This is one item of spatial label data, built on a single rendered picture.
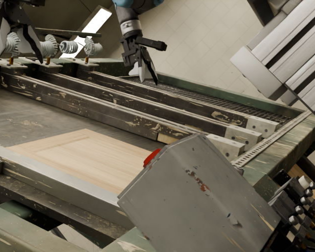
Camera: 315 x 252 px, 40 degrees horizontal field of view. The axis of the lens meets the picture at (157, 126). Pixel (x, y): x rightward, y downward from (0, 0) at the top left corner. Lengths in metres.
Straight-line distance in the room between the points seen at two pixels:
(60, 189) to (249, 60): 0.51
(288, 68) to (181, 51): 6.05
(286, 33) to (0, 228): 0.56
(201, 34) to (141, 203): 6.17
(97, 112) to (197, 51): 5.10
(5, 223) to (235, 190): 0.40
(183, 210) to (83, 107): 1.18
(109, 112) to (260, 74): 0.98
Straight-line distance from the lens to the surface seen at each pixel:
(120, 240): 0.78
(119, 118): 1.60
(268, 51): 0.72
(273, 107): 2.68
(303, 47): 0.72
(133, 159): 1.27
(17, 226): 0.79
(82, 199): 0.97
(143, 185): 0.57
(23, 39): 1.11
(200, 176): 0.55
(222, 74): 6.54
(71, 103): 1.72
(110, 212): 0.93
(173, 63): 6.76
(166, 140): 1.53
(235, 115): 1.98
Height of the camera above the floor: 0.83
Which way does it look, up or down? 13 degrees up
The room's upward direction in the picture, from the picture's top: 42 degrees counter-clockwise
